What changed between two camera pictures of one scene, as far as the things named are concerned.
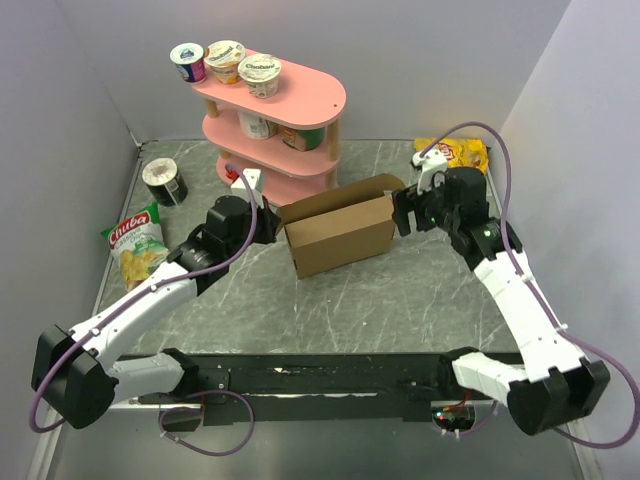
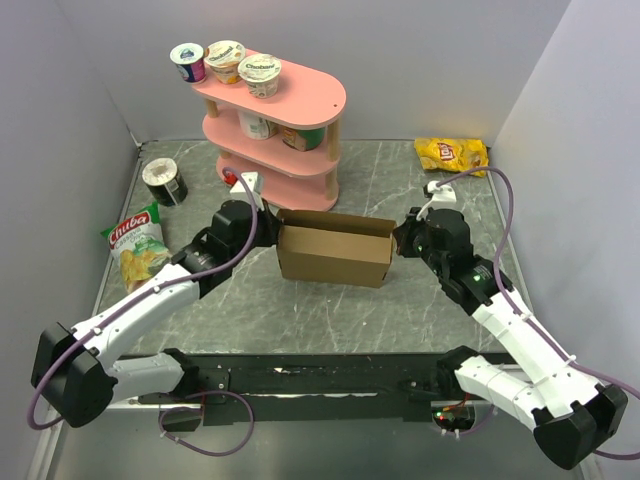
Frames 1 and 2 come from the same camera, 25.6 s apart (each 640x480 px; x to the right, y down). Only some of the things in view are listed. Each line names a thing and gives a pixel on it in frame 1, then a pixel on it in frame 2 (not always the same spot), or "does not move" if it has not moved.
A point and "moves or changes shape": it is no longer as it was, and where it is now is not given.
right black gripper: (408, 199) -> (404, 233)
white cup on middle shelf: (255, 127) does not move
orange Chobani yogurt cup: (225, 57) does not move
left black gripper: (270, 222) does not move
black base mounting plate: (305, 388) does not move
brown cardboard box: (342, 225) moves or changes shape
